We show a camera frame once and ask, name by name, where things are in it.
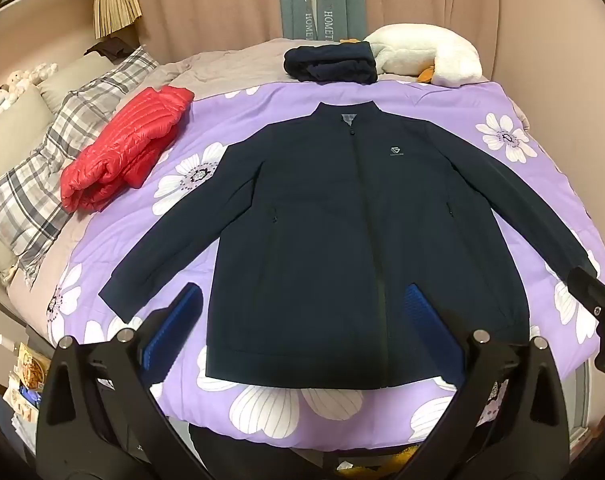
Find yellow object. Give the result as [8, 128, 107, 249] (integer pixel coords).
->
[363, 444, 419, 472]

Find dark brown cloth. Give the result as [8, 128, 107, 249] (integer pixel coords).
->
[85, 39, 136, 61]

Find white plush goose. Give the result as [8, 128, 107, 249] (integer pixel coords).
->
[365, 25, 483, 86]

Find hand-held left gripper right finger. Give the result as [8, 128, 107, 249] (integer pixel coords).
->
[397, 282, 571, 480]

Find grey plaid pillow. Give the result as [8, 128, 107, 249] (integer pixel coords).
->
[0, 45, 160, 288]

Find snack packet with food picture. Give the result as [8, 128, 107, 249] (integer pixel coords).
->
[16, 347, 49, 392]

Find cluster of small plush toys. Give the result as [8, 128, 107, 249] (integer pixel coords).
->
[0, 62, 58, 122]

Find navy zip jacket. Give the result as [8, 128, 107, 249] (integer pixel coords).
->
[98, 101, 599, 391]

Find folded navy clothes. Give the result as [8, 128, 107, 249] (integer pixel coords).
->
[283, 42, 379, 85]

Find beige pillows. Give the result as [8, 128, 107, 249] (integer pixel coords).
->
[0, 85, 50, 211]

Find red down jacket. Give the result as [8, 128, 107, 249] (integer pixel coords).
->
[61, 86, 194, 212]

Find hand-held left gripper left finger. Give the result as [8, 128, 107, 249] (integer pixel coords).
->
[35, 282, 204, 480]

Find purple floral blanket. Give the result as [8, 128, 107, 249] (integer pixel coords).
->
[46, 80, 605, 443]

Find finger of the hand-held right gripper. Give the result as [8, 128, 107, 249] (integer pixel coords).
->
[567, 265, 605, 320]

